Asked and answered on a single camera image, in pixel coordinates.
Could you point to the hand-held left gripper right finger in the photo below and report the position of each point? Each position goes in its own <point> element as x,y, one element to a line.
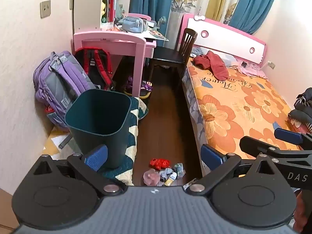
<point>210,157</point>

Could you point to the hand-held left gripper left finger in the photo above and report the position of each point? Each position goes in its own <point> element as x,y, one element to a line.
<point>96,157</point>

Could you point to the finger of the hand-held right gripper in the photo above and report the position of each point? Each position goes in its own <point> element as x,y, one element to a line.
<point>258,145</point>
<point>287,135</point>

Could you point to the patterned wrapper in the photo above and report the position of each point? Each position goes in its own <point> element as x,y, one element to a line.
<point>179,170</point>

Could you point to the dark teal trash bin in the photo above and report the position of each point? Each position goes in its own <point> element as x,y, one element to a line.
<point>97,112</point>

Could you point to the blue grey wrapper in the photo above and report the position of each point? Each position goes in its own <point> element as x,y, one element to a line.
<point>165,173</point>

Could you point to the pink plastic bag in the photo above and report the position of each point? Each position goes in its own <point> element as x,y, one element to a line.
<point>151,176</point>

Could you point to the dark clothes pile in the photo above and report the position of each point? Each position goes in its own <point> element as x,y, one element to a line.
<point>302,112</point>

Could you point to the orange floral bedsheet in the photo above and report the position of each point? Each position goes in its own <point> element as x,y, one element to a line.
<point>243,107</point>

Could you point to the yellow patterned mat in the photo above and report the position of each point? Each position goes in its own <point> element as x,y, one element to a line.
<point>54,142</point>

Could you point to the teal quilted mat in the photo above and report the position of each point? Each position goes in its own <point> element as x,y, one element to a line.
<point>135,126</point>

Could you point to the pink pillow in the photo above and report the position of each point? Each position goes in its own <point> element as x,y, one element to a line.
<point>253,71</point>

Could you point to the purple grey backpack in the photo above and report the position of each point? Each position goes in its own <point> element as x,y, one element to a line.
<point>61,82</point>

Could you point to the purple bag with yellow trim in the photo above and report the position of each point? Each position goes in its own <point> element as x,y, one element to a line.
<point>145,86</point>

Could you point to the black red backpack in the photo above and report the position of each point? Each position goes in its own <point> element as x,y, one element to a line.
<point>97,65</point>

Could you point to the red garment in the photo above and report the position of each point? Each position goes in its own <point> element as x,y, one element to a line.
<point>214,63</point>

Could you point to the dark wooden chair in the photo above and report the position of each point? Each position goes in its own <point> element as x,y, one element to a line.
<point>168,56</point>

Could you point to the pink white bed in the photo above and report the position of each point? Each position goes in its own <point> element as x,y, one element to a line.
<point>224,31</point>

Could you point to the pink desk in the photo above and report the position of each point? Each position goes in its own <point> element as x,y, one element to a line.
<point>109,39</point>

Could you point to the printed papers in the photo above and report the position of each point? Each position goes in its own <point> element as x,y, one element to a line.
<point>157,33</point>

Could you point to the blue curtain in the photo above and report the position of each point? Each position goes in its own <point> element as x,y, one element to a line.
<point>253,4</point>
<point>151,2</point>

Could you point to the light blue pencil bag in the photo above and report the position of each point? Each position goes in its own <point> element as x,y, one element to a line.
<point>132,24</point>

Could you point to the small green desk gadget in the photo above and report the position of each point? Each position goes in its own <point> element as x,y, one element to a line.
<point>162,22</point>

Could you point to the yellow plush toy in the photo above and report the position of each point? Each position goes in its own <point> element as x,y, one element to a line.
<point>103,8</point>

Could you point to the white bookshelf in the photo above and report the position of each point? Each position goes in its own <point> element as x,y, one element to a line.
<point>85,4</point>

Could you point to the red book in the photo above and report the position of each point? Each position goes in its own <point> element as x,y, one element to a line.
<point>111,3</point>

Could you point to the small white wall socket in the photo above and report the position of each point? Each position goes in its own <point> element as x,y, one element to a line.
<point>271,65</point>

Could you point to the white wall switch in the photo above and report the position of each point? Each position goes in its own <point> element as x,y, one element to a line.
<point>71,3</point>

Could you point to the beige wall socket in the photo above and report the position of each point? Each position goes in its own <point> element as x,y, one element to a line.
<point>45,9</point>

